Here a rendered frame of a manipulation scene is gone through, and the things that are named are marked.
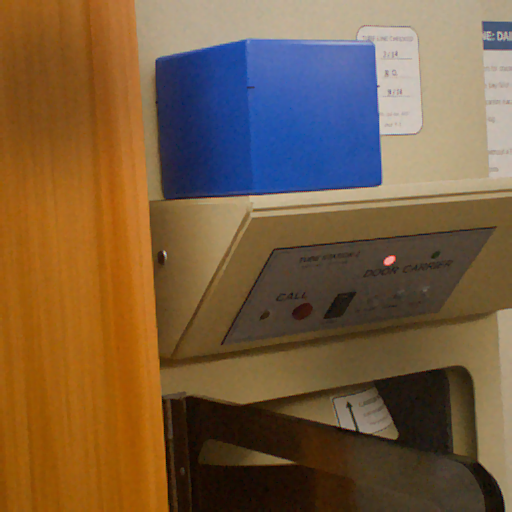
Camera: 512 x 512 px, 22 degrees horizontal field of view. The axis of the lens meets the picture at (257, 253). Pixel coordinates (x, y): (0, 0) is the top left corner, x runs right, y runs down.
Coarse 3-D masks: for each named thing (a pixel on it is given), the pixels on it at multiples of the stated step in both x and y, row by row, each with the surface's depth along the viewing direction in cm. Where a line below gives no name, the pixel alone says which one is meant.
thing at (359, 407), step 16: (352, 384) 100; (368, 384) 102; (272, 400) 97; (288, 400) 97; (304, 400) 97; (320, 400) 98; (336, 400) 98; (352, 400) 99; (368, 400) 100; (304, 416) 97; (320, 416) 97; (336, 416) 98; (352, 416) 98; (368, 416) 99; (384, 416) 102; (368, 432) 99; (384, 432) 100
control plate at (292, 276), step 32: (288, 256) 81; (320, 256) 82; (352, 256) 84; (384, 256) 86; (416, 256) 88; (448, 256) 90; (256, 288) 82; (288, 288) 83; (320, 288) 85; (352, 288) 87; (384, 288) 89; (416, 288) 92; (448, 288) 94; (256, 320) 84; (288, 320) 86; (320, 320) 88; (352, 320) 90; (384, 320) 93
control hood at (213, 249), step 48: (336, 192) 80; (384, 192) 82; (432, 192) 84; (480, 192) 87; (192, 240) 80; (240, 240) 77; (288, 240) 80; (336, 240) 82; (192, 288) 81; (240, 288) 81; (480, 288) 97; (192, 336) 82; (288, 336) 88
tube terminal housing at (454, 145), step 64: (192, 0) 87; (256, 0) 90; (320, 0) 94; (384, 0) 97; (448, 0) 101; (448, 64) 101; (448, 128) 101; (448, 320) 101; (192, 384) 87; (256, 384) 90; (320, 384) 94
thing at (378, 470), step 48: (192, 432) 82; (240, 432) 77; (288, 432) 72; (336, 432) 68; (192, 480) 83; (240, 480) 77; (288, 480) 72; (336, 480) 68; (384, 480) 64; (432, 480) 61; (480, 480) 58
